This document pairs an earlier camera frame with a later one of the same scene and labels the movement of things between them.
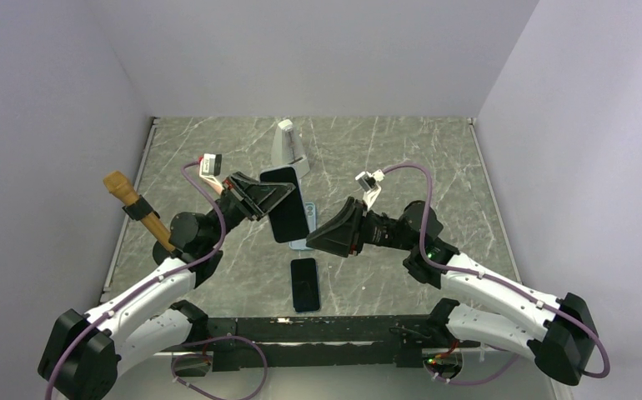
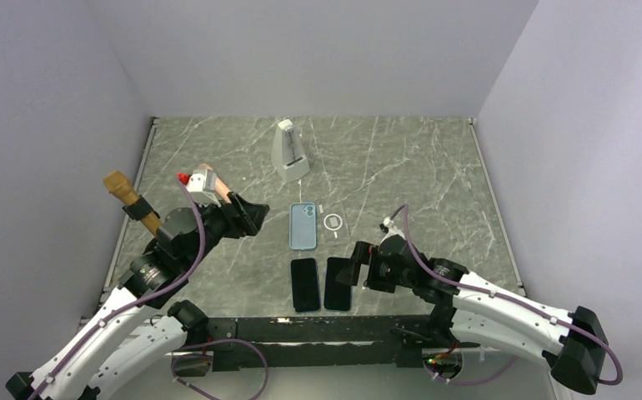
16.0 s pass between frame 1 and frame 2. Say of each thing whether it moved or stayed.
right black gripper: moved
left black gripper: moved
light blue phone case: stayed
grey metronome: stayed
